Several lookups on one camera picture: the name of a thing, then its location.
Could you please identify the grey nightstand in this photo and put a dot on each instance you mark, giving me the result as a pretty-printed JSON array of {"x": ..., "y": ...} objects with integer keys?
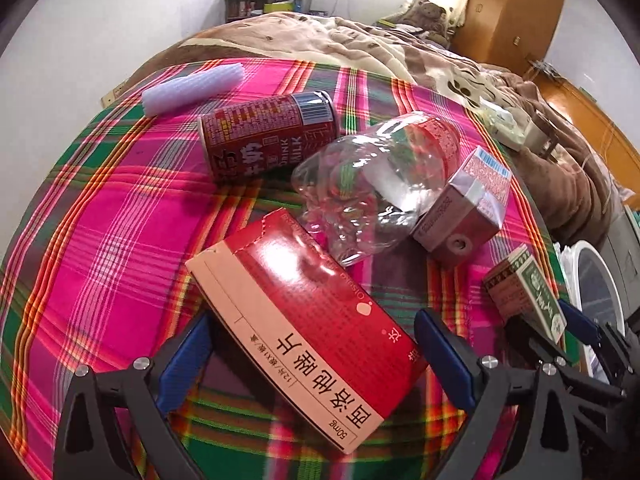
[{"x": 625, "y": 250}]

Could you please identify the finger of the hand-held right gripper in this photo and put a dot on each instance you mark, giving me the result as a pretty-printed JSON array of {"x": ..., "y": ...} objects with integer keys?
[
  {"x": 580, "y": 317},
  {"x": 535, "y": 342}
]

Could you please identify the clear plastic bottle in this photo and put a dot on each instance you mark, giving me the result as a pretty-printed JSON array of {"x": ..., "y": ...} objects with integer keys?
[{"x": 370, "y": 185}]

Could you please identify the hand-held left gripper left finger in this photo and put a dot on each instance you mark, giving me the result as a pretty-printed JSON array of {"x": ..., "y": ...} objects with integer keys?
[{"x": 185, "y": 360}]

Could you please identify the pink milk carton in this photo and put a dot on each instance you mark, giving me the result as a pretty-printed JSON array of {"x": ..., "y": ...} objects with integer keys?
[{"x": 465, "y": 205}]

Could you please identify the red medicine box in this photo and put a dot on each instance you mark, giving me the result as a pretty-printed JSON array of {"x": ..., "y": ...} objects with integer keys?
[{"x": 320, "y": 320}]

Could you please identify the brown teddy bear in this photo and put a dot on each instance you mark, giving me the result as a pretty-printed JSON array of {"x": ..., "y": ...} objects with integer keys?
[{"x": 425, "y": 20}]

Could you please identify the brown patterned blanket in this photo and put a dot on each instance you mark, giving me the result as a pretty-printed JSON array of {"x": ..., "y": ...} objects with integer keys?
[{"x": 350, "y": 45}]

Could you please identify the white waste bin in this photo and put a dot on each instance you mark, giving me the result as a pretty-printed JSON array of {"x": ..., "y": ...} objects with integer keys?
[{"x": 582, "y": 265}]

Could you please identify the small green box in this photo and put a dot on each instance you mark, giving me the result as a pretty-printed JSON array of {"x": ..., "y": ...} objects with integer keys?
[{"x": 530, "y": 285}]

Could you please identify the wall socket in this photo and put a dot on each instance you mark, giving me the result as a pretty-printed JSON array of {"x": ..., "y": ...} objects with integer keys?
[{"x": 114, "y": 94}]

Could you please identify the cluttered shelf unit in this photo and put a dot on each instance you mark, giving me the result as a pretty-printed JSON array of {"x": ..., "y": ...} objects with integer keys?
[{"x": 265, "y": 5}]

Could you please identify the plaid cloth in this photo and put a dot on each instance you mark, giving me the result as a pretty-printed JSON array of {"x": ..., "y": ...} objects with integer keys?
[{"x": 100, "y": 235}]

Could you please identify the grey bin liner bag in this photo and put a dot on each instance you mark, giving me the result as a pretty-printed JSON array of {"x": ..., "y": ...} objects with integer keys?
[{"x": 602, "y": 285}]

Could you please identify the wooden wardrobe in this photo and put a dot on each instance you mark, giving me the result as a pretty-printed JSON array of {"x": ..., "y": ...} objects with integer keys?
[{"x": 510, "y": 10}]

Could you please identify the wooden headboard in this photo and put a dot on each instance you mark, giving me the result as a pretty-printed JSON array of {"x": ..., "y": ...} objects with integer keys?
[{"x": 595, "y": 120}]

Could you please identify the power strip on wall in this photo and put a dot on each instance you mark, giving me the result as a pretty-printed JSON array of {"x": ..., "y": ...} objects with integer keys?
[{"x": 545, "y": 69}]

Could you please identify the red drink can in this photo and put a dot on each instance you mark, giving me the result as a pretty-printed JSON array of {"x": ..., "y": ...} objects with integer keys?
[{"x": 260, "y": 135}]

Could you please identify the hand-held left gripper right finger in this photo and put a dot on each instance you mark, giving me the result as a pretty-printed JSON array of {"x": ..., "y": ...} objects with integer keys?
[{"x": 445, "y": 355}]

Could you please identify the white foam net sleeve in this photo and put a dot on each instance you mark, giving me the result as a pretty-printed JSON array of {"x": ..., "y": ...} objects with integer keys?
[{"x": 192, "y": 90}]

